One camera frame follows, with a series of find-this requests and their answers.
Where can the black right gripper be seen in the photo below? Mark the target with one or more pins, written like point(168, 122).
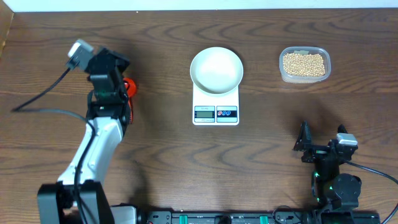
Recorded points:
point(315, 152)

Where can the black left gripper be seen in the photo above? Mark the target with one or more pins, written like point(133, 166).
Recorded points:
point(104, 55)

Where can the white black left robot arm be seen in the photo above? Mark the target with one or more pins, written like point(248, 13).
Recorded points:
point(108, 115)

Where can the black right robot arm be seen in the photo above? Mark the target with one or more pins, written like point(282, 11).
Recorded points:
point(336, 193)

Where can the red measuring scoop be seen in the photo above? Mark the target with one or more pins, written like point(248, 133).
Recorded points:
point(131, 89)

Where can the white digital kitchen scale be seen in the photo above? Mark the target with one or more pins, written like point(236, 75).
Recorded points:
point(214, 109)

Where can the cream round bowl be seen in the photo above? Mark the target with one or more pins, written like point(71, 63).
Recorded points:
point(216, 70)

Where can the tan soybeans pile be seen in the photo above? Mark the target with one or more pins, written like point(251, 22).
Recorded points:
point(310, 65)

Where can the clear plastic container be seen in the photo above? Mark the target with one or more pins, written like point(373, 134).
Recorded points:
point(304, 51)

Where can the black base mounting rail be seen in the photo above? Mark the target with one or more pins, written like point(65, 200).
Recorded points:
point(242, 217)

